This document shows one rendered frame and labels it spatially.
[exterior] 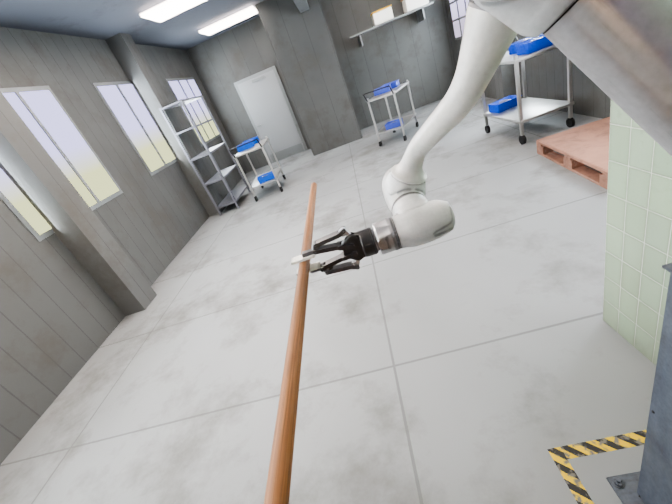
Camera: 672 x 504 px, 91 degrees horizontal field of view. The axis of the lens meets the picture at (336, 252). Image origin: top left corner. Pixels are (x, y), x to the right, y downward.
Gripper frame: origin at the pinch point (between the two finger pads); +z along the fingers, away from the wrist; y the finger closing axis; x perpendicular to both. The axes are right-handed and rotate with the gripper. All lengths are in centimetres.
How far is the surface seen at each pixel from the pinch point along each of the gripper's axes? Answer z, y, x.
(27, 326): 298, 53, 158
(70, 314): 296, 71, 194
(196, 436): 125, 117, 50
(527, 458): -50, 118, -3
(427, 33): -286, -36, 855
